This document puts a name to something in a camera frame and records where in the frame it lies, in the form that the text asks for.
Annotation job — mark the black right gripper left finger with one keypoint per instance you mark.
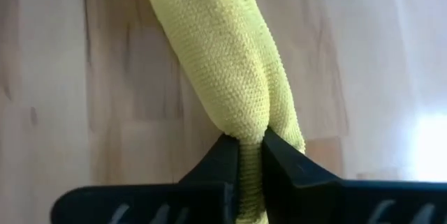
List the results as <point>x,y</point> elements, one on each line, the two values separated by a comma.
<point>223,168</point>

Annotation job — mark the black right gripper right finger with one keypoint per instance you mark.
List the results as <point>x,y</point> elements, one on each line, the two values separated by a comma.
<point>293,189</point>

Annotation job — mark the yellow microfiber towel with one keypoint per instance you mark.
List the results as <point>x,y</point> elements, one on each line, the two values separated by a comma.
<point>223,60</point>

